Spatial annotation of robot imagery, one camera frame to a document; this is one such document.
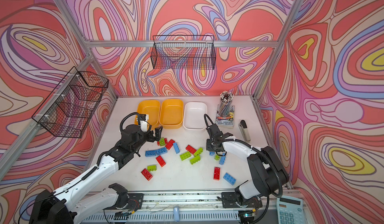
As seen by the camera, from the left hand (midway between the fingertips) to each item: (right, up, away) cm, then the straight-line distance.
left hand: (157, 125), depth 80 cm
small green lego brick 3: (+34, -20, +6) cm, 40 cm away
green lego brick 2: (+23, -17, +8) cm, 30 cm away
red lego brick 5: (+33, -26, +2) cm, 42 cm away
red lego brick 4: (-5, -28, +1) cm, 28 cm away
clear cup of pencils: (+41, +11, +16) cm, 45 cm away
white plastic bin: (+20, +4, +31) cm, 37 cm away
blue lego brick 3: (+10, -16, +10) cm, 21 cm away
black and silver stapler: (+53, -6, +16) cm, 56 cm away
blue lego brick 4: (+37, -21, +8) cm, 44 cm away
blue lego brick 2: (0, -17, +9) cm, 19 cm away
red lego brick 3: (+1, -22, +6) cm, 22 cm away
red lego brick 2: (+18, -16, +11) cm, 26 cm away
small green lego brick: (-3, -24, +2) cm, 25 cm away
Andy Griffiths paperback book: (+42, 0, +22) cm, 47 cm away
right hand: (+32, -16, +11) cm, 37 cm away
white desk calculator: (+66, -39, -11) cm, 77 cm away
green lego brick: (+15, -19, +8) cm, 26 cm away
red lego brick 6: (+3, -10, +11) cm, 15 cm away
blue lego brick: (-5, -18, +9) cm, 20 cm away
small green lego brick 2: (0, -12, +12) cm, 17 cm away
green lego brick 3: (+21, -21, +6) cm, 30 cm away
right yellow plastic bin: (+4, +6, +25) cm, 26 cm away
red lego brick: (+5, -14, +13) cm, 19 cm away
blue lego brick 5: (+39, -29, 0) cm, 49 cm away
